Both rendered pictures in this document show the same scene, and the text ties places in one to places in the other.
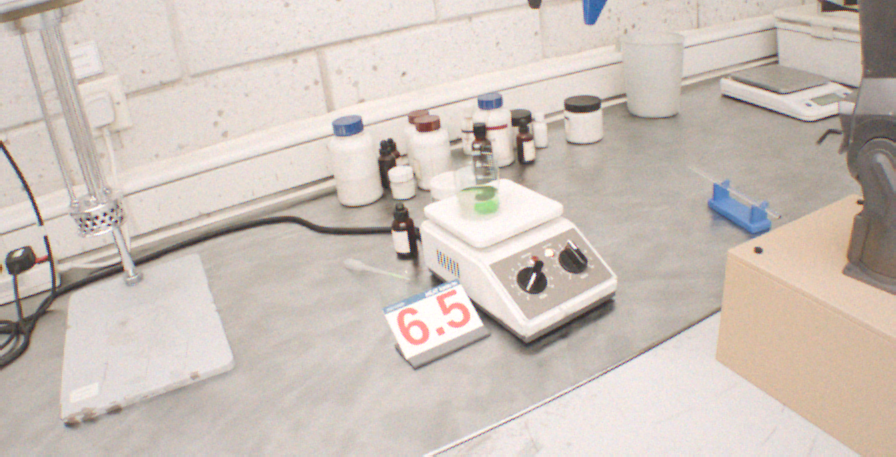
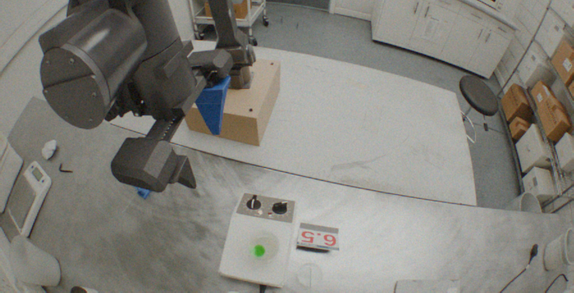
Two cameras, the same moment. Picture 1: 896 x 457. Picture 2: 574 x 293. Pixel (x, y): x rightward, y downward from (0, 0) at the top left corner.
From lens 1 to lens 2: 0.72 m
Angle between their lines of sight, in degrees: 96
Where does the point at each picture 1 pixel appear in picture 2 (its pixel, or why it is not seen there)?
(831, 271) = (250, 91)
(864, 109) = (243, 43)
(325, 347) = (359, 268)
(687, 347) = (258, 157)
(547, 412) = (319, 174)
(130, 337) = not seen: outside the picture
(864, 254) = (245, 79)
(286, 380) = (382, 258)
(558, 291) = (273, 200)
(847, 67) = (11, 170)
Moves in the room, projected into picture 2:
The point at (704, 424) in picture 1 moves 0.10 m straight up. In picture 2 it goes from (290, 135) to (292, 111)
